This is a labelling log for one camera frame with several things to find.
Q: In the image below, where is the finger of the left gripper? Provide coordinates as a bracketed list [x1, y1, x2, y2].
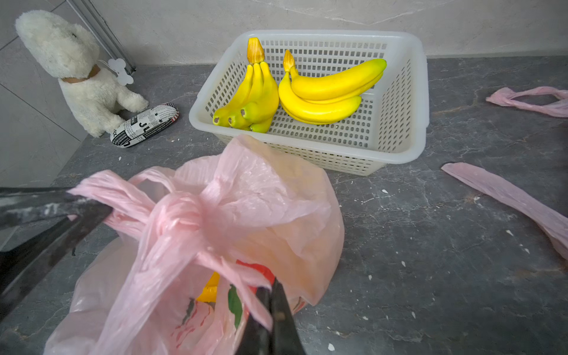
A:
[1, 187, 112, 230]
[1, 213, 108, 319]

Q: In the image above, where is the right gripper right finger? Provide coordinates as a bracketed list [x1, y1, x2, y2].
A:
[269, 279, 306, 355]

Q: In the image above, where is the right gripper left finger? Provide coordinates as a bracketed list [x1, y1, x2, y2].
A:
[235, 288, 272, 355]

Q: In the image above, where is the orange-yellow banana bunch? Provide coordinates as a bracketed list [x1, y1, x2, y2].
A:
[197, 272, 220, 303]

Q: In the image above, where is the pink printed plastic bag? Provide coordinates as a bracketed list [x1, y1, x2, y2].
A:
[44, 135, 345, 354]

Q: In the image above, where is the plain pink plastic bag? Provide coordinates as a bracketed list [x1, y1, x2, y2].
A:
[441, 86, 568, 260]

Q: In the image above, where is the yellow-green banana bunch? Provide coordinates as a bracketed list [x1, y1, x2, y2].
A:
[212, 37, 280, 133]

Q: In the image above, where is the bright yellow banana bunch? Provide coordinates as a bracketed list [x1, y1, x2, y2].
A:
[278, 50, 387, 125]

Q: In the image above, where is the white teddy bear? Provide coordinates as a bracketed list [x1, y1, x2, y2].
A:
[15, 10, 149, 138]

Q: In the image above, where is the white plastic basket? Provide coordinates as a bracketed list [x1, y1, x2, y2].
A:
[189, 30, 430, 176]

